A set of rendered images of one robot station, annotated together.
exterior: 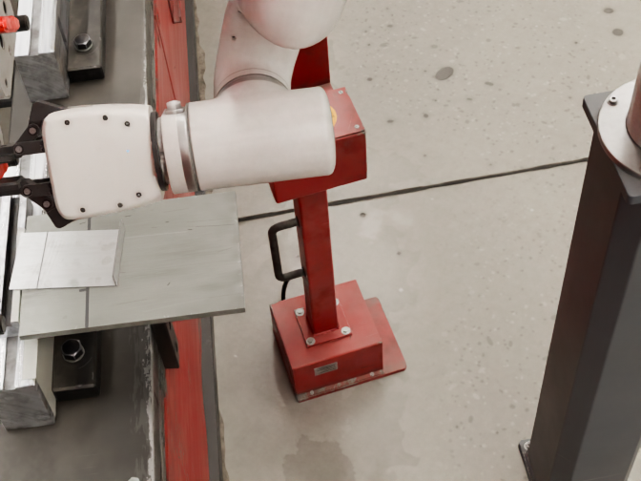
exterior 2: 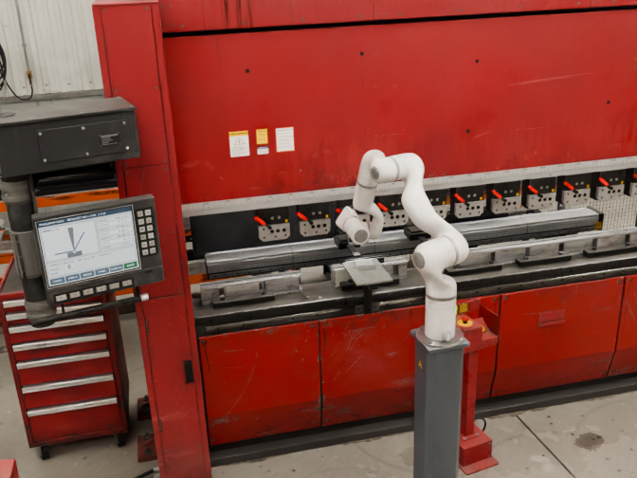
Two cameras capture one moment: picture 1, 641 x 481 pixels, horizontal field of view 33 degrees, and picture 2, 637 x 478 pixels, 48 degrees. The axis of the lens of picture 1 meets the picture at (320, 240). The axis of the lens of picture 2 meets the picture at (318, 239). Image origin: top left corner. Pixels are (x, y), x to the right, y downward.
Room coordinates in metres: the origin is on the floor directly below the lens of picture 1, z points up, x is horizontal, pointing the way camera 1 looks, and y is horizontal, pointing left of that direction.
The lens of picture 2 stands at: (0.00, -2.87, 2.46)
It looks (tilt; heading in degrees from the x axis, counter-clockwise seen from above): 22 degrees down; 80
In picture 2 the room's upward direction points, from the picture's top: 2 degrees counter-clockwise
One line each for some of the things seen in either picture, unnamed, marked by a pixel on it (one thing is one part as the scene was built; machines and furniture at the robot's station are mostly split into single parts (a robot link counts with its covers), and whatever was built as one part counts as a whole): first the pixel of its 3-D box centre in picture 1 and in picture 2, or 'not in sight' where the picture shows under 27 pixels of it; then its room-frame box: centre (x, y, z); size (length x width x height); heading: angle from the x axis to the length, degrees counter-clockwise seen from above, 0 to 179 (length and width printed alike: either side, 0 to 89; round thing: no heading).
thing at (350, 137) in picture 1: (300, 113); (471, 325); (1.26, 0.01, 0.75); 0.20 x 0.16 x 0.18; 13
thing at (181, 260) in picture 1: (132, 262); (367, 271); (0.80, 0.23, 1.00); 0.26 x 0.18 x 0.01; 92
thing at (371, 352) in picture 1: (338, 334); (469, 446); (1.27, -0.02, 0.06); 0.25 x 0.20 x 0.12; 103
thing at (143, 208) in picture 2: not in sight; (99, 247); (-0.37, -0.16, 1.42); 0.45 x 0.12 x 0.36; 16
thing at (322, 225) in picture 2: not in sight; (313, 216); (0.57, 0.37, 1.26); 0.15 x 0.09 x 0.17; 2
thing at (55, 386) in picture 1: (78, 294); (369, 283); (0.84, 0.32, 0.89); 0.30 x 0.05 x 0.03; 2
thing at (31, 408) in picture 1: (29, 276); (369, 271); (0.85, 0.38, 0.92); 0.39 x 0.06 x 0.10; 2
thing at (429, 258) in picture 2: not in sight; (435, 268); (0.89, -0.47, 1.30); 0.19 x 0.12 x 0.24; 23
